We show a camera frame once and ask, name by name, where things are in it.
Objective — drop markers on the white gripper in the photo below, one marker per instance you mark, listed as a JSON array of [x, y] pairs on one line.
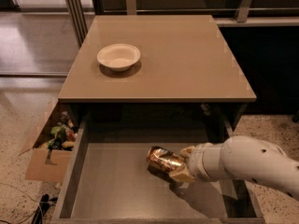
[[198, 162]]

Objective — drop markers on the orange soda can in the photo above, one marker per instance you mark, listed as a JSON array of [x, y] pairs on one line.
[[164, 160]]

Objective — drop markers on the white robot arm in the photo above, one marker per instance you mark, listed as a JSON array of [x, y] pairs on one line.
[[240, 158]]

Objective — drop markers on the open grey top drawer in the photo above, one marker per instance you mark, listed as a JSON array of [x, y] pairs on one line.
[[108, 180]]

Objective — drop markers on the grey cabinet with top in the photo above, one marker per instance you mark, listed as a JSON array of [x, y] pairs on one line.
[[183, 59]]

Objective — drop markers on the snack items in box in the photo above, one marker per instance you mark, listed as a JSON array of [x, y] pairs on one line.
[[63, 135]]

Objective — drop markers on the white paper bowl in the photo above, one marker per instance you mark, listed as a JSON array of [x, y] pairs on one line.
[[119, 57]]

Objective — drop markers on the cardboard box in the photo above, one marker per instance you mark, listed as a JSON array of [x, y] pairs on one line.
[[45, 165]]

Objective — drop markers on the metal railing with wood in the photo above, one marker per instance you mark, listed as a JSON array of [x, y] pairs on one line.
[[228, 13]]

